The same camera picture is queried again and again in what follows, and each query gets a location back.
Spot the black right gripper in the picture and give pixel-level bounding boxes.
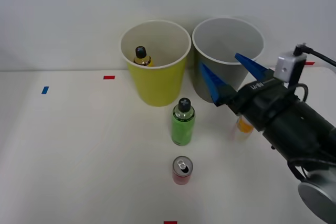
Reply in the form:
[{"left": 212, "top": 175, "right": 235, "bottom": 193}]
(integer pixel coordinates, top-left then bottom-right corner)
[{"left": 198, "top": 52, "right": 299, "bottom": 132}]

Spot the yellow label plastic bottle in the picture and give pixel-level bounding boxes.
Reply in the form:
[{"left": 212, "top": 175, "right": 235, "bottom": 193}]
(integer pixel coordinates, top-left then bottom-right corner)
[{"left": 133, "top": 46, "right": 154, "bottom": 67}]

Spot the grey plastic waste bin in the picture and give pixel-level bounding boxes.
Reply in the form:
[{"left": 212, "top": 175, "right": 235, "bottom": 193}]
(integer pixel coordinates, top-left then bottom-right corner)
[{"left": 192, "top": 17, "right": 264, "bottom": 104}]

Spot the orange and white drink can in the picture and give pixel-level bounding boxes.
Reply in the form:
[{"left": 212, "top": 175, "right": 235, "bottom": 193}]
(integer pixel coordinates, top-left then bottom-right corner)
[{"left": 234, "top": 115, "right": 255, "bottom": 143}]

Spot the green label plastic bottle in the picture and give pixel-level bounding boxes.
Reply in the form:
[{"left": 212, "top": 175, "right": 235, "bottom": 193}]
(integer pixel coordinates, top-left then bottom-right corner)
[{"left": 171, "top": 97, "right": 196, "bottom": 146}]

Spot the yellow-green plastic waste bin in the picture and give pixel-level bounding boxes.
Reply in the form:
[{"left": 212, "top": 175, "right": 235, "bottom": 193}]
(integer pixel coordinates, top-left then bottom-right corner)
[{"left": 119, "top": 19, "right": 192, "bottom": 108}]

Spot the red drink can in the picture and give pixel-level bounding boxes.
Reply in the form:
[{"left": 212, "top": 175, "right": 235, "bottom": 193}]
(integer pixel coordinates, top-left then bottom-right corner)
[{"left": 172, "top": 155, "right": 194, "bottom": 186}]

